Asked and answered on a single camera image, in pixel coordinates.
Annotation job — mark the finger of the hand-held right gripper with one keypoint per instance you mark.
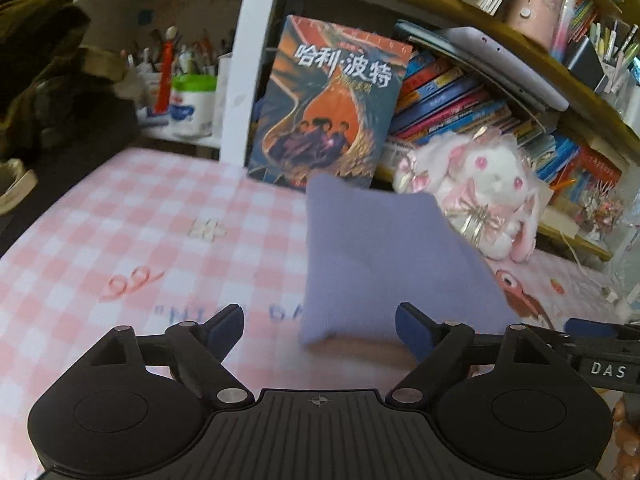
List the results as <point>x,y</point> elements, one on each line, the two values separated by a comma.
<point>595,328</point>

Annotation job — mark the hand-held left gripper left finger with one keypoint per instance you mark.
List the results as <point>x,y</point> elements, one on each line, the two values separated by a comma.
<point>227,330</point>

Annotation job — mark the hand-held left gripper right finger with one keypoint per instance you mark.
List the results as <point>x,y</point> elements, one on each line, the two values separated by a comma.
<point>412,330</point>

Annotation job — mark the purple and pink sweater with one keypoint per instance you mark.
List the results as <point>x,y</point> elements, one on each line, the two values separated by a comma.
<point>390,260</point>

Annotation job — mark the pink checkered printed tablecloth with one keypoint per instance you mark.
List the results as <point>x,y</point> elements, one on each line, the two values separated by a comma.
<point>150,260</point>

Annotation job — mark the pink glittery ornament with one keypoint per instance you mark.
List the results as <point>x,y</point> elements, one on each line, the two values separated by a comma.
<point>602,210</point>

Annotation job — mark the white pink plush rabbit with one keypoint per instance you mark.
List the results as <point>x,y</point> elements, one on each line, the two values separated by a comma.
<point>485,185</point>

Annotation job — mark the wooden bookshelf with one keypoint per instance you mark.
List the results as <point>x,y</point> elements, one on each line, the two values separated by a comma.
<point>575,130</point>

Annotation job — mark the white jar with green lid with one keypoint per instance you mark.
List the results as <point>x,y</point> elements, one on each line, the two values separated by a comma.
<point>192,107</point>

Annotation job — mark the row of colourful books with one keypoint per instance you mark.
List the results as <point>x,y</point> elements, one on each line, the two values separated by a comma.
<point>450,105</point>

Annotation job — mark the fantasy novel book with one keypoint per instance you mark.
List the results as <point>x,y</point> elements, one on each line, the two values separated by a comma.
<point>325,110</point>

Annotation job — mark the black organizer with pens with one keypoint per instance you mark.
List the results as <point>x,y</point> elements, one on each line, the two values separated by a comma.
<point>607,60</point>

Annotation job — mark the bunch of pens and brushes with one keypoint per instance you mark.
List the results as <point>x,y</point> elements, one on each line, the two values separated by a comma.
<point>185,52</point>

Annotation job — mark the white tablet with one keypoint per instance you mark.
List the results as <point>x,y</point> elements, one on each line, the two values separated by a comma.
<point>500,62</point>

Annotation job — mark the olive green jacket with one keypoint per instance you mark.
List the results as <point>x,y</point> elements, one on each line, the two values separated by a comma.
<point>45,85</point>

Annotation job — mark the white shelf post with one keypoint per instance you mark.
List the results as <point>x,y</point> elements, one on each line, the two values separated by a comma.
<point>255,60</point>

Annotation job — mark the pink camera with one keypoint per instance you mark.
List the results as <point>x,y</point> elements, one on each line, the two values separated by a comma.
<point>535,2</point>

